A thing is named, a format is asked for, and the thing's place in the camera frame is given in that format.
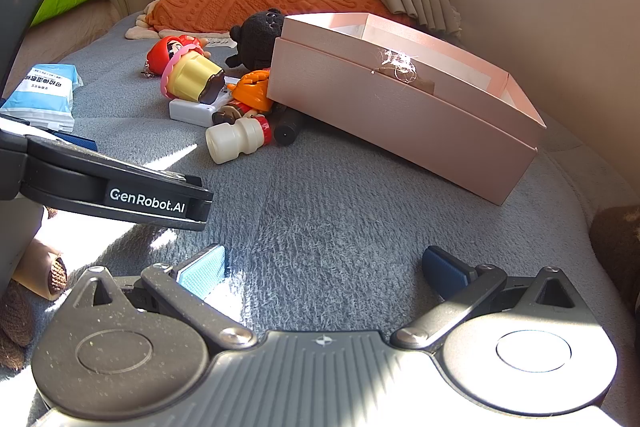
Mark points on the brown sock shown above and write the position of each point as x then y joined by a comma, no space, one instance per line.
15,327

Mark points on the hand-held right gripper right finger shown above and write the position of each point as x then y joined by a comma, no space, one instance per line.
445,269

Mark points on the blue white tissue packet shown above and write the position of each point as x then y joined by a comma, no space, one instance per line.
45,92

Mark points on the grey-blue fleece blanket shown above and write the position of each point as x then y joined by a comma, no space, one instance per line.
325,207

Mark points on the white battery case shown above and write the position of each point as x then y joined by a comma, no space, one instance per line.
190,112

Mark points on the white cloth label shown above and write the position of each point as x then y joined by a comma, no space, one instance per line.
220,42

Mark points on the small white bottle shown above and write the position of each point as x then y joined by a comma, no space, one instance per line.
232,142

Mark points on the pink yellow cup toy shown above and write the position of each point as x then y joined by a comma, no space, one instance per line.
187,74

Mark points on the black plush toy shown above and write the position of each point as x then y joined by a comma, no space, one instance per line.
255,42

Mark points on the pink cardboard box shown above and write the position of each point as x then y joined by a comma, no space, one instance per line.
400,127

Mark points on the black cylinder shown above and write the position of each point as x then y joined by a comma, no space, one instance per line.
287,127

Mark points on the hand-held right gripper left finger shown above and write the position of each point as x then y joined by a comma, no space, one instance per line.
205,269

